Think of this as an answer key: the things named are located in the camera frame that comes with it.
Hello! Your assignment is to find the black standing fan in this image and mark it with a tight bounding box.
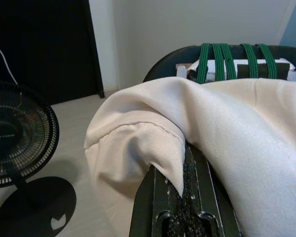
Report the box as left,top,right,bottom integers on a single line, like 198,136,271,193
0,80,77,232

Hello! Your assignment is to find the black flat pad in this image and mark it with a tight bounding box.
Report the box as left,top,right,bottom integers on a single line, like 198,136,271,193
236,63,290,80

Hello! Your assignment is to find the white pillow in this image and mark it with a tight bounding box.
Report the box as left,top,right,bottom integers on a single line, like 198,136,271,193
83,76,296,237

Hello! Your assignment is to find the green elastic strap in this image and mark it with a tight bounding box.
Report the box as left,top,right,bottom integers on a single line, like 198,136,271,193
239,43,259,80
212,43,235,81
255,43,278,80
196,43,214,84

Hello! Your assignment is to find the thin white cable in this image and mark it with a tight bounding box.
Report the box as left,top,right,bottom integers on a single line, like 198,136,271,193
0,37,23,104

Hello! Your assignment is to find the white folded cloth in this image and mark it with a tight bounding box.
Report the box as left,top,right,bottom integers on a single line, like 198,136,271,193
176,58,296,81

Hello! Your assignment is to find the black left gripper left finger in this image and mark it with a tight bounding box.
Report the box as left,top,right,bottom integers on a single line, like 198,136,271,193
129,165,185,237

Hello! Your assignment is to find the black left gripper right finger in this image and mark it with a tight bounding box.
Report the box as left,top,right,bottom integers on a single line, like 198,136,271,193
184,145,240,237

